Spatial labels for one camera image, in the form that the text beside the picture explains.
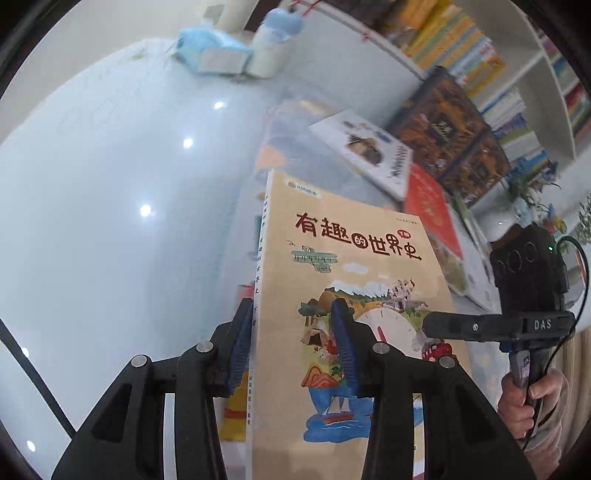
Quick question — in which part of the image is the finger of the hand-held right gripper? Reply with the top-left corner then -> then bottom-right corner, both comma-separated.
421,311 -> 523,341

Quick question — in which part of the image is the white landscape picture book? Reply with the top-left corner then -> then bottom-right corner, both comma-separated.
434,240 -> 468,296

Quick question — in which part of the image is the white bottle blue lid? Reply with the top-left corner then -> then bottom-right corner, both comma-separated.
247,7 -> 308,79

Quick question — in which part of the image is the dark ornate encyclopedia book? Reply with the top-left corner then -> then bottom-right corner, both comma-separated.
438,131 -> 513,206
385,67 -> 490,181

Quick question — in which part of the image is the tan illustrated paperback book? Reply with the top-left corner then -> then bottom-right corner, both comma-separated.
247,170 -> 474,480

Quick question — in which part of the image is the fan-print table mat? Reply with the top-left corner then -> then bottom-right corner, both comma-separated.
249,97 -> 513,480

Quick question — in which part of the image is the red cover book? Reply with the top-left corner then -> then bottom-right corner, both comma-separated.
404,161 -> 465,261

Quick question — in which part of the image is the thin black left gripper cable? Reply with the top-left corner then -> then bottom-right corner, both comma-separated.
0,318 -> 75,438

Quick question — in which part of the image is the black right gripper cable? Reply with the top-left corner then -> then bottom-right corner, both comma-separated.
522,235 -> 591,450

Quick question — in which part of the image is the white bookshelf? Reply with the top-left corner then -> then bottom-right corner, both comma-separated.
295,0 -> 591,222

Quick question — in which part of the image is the white book dark-robed figure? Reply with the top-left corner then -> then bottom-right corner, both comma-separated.
308,110 -> 414,201

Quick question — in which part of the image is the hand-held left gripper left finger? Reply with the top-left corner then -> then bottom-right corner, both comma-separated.
51,298 -> 254,480

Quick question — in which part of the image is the person's right hand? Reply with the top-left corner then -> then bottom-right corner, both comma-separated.
496,370 -> 571,441

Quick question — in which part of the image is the blue tissue pack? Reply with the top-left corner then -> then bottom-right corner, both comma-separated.
173,25 -> 252,77

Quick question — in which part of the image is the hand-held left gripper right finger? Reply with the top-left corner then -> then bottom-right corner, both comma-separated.
330,298 -> 539,480

